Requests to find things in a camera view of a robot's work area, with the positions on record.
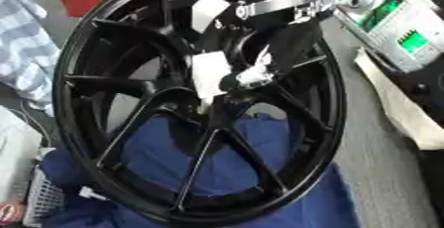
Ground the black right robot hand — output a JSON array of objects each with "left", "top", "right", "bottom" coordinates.
[{"left": 220, "top": 0, "right": 344, "bottom": 90}]

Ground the black spoked wheel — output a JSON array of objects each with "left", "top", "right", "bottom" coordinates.
[{"left": 50, "top": 0, "right": 349, "bottom": 227}]

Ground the white flat-head pin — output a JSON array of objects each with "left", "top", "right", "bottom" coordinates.
[{"left": 76, "top": 185, "right": 111, "bottom": 202}]

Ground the grey white striped cloth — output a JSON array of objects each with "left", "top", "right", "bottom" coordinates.
[{"left": 0, "top": 0, "right": 62, "bottom": 118}]

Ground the white plastic basket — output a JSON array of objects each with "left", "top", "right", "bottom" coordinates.
[{"left": 21, "top": 164, "right": 66, "bottom": 228}]

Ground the white bag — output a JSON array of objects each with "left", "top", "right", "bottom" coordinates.
[{"left": 0, "top": 105, "right": 46, "bottom": 204}]

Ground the red and white round item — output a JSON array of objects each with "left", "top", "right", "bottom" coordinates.
[{"left": 0, "top": 201, "right": 27, "bottom": 227}]

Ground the thin grey cable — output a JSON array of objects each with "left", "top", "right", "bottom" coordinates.
[{"left": 8, "top": 101, "right": 56, "bottom": 149}]

